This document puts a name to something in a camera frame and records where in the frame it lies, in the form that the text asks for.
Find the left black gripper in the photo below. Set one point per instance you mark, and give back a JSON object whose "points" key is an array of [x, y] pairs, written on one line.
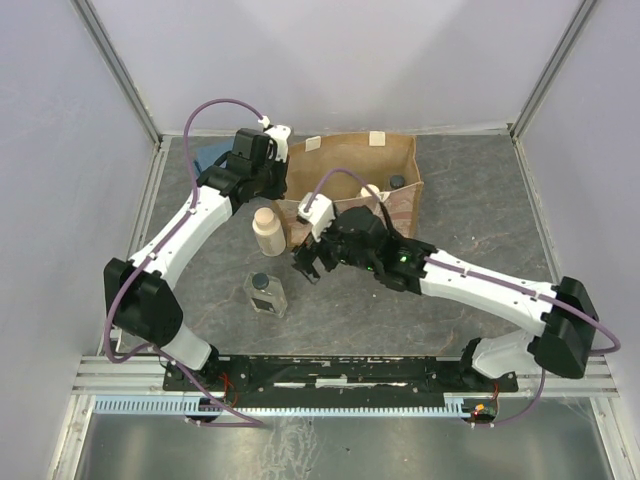
{"points": [[275, 176]]}

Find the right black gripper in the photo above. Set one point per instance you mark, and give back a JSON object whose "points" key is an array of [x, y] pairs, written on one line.
{"points": [[316, 251]]}

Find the clear bottle black cap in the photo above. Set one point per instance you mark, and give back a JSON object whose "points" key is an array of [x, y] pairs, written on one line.
{"points": [[265, 294]]}

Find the brown canvas tote bag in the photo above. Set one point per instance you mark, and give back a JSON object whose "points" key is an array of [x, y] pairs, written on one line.
{"points": [[374, 156]]}

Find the clear square perfume bottle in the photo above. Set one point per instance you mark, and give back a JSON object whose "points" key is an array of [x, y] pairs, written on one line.
{"points": [[397, 182]]}

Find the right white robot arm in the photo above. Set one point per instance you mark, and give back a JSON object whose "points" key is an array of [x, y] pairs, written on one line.
{"points": [[555, 323]]}

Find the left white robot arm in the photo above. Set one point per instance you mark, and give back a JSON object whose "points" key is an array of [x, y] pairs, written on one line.
{"points": [[139, 291]]}

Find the peach lotion bottle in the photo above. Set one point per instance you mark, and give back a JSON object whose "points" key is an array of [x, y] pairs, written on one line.
{"points": [[269, 232]]}

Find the blue cloth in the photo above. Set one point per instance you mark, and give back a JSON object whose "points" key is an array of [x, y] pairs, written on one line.
{"points": [[207, 155]]}

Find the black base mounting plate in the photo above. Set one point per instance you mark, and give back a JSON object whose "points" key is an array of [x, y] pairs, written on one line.
{"points": [[249, 373]]}

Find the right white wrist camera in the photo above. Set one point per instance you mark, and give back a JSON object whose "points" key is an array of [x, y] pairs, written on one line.
{"points": [[318, 211]]}

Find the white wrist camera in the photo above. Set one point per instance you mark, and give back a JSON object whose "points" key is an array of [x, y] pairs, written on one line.
{"points": [[280, 134], [318, 211]]}

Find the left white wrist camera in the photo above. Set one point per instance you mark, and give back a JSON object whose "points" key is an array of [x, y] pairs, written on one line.
{"points": [[280, 134]]}

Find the aluminium frame rail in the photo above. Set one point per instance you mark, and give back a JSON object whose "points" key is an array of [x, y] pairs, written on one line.
{"points": [[145, 376]]}

